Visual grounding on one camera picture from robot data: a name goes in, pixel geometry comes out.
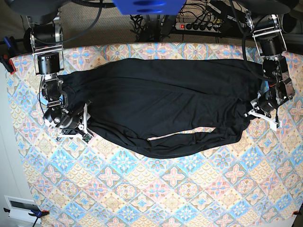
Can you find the blue clamp lower left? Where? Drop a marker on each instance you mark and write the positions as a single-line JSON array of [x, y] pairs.
[[38, 214]]

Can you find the robot arm image right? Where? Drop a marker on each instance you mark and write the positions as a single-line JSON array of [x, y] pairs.
[[270, 44]]

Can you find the black round speaker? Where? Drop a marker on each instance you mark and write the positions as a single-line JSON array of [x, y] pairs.
[[27, 40]]

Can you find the orange clamp lower right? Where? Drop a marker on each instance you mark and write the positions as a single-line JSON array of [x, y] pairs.
[[297, 213]]

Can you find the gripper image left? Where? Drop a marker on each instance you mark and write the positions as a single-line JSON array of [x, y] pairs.
[[76, 123]]

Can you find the white wall vent box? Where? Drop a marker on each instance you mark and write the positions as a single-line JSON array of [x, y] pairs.
[[18, 203]]

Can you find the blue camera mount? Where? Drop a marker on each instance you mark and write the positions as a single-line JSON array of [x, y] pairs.
[[149, 7]]

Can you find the white power strip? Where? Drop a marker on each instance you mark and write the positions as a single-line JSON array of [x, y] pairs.
[[199, 27]]

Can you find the black t-shirt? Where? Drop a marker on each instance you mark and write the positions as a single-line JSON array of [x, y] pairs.
[[165, 108]]

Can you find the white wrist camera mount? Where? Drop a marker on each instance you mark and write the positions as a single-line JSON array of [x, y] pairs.
[[273, 123], [85, 138]]

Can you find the white round device upper right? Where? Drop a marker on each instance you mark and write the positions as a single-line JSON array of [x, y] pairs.
[[288, 23]]

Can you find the red black clamp upper left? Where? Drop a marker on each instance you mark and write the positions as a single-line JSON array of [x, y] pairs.
[[5, 59]]

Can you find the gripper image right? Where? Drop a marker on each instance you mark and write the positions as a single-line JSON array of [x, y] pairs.
[[265, 103]]

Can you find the robot arm image left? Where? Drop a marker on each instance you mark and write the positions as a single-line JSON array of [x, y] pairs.
[[45, 35]]

